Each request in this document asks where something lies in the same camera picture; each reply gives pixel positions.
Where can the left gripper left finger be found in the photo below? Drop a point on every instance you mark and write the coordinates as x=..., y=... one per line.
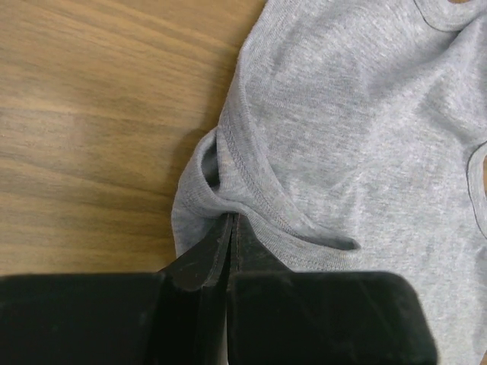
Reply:
x=173, y=316

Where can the grey tank top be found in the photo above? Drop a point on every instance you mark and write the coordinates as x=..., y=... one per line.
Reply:
x=353, y=138

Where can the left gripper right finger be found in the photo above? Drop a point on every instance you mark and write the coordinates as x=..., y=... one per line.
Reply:
x=278, y=316

